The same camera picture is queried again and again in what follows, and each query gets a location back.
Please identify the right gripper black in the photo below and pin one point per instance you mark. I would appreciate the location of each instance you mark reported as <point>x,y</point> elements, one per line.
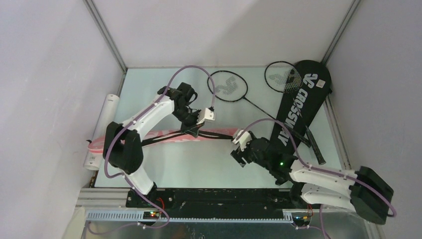
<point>238,154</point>

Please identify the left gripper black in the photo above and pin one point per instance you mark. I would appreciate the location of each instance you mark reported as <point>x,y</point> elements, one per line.
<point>192,129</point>

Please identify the pink SPORT racket bag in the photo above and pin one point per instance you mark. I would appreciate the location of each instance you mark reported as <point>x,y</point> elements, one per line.
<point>166,136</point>

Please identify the white shuttlecock tube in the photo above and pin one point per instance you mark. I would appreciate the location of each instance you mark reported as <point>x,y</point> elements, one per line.
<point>96,145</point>

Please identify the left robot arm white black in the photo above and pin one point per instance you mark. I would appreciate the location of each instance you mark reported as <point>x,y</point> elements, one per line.
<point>123,141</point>

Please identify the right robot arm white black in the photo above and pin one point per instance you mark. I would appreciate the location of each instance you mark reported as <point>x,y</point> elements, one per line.
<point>329,184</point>

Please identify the black racket left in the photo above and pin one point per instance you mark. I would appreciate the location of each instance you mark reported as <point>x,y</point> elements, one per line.
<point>232,87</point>

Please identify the black racket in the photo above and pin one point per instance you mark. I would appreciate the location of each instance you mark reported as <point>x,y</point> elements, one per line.
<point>283,77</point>
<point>232,87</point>

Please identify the black racket bag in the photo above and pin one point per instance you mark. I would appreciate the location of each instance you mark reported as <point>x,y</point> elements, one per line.
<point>309,98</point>

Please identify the black racket right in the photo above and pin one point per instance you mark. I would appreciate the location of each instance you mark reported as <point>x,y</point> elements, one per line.
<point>283,77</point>

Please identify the right controller board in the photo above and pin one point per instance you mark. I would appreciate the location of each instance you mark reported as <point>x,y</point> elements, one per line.
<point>302,221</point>

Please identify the controller board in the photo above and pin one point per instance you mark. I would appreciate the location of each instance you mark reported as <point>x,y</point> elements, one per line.
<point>302,221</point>
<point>151,215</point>

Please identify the left controller board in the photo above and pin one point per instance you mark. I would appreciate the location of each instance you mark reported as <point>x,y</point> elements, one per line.
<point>151,215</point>

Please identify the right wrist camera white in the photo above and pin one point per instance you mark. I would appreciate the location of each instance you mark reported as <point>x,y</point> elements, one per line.
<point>241,138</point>

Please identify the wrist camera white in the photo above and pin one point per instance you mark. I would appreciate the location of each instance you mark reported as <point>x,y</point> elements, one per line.
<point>206,115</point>
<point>241,138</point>

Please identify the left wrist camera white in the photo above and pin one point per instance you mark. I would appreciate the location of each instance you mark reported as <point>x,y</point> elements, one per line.
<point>206,115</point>

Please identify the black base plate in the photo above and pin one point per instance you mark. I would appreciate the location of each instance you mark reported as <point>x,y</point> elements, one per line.
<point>218,203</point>

